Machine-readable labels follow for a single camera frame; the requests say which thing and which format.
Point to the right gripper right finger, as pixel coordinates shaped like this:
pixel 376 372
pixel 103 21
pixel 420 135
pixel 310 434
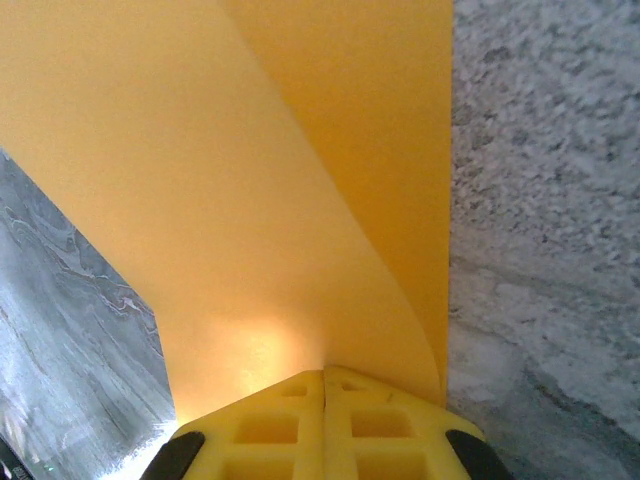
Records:
pixel 390 440

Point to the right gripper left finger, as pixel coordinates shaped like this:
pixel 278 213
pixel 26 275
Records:
pixel 260 440

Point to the orange paper sheet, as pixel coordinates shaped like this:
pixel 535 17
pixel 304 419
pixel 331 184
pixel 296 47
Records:
pixel 200 150

